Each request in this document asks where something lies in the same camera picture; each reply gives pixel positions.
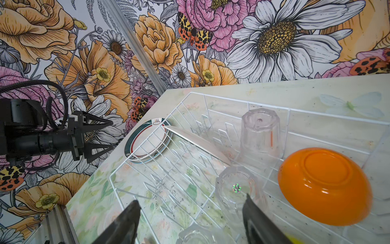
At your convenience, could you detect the teal rimmed back plate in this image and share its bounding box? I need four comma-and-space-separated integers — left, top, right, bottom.
165, 126, 232, 166

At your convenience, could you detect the clear plastic glass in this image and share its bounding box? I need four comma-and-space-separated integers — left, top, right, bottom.
176, 224, 226, 244
240, 108, 280, 159
215, 166, 272, 232

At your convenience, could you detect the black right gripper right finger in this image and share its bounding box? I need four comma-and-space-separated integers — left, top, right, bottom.
242, 194, 292, 244

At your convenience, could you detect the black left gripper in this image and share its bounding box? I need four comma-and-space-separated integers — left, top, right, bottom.
1, 99, 114, 165

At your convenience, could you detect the orange plastic bowl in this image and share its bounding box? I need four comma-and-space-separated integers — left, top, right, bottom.
278, 147, 373, 226

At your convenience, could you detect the white wire dish rack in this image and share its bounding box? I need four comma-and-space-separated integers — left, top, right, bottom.
109, 92, 390, 244

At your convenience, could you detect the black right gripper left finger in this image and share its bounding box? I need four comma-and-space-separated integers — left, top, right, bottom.
93, 200, 141, 244

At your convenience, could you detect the aluminium corner post left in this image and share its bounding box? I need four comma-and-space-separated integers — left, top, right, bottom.
103, 1, 168, 96

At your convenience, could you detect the floral table mat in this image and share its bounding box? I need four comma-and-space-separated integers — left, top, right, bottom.
67, 74, 390, 244

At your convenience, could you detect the lime green plastic bowl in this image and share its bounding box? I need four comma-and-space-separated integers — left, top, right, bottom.
286, 234, 304, 244

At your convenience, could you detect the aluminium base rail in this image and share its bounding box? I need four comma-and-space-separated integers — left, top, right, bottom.
24, 205, 79, 244

